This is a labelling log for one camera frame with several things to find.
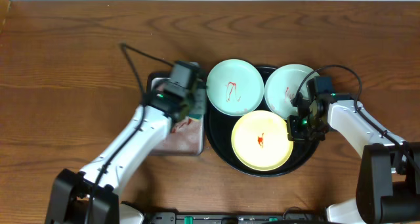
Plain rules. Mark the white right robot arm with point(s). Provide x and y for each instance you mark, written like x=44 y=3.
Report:
x=388 y=182

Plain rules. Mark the rectangular black metal tray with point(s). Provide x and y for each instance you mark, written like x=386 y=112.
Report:
x=186 y=138

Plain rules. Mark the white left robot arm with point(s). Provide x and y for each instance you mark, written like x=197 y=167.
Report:
x=92 y=194

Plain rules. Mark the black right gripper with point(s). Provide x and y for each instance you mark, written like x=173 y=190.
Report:
x=294 y=134

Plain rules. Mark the light blue plate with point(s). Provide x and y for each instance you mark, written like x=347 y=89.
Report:
x=235 y=87

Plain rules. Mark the yellow plate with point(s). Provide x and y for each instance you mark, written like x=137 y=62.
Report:
x=259 y=141

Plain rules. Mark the pale green plate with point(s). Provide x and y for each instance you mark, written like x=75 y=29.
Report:
x=281 y=87

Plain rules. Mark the green yellow sponge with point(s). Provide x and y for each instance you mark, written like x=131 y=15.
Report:
x=195 y=116

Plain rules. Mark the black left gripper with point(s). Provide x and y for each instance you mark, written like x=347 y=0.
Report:
x=195 y=97

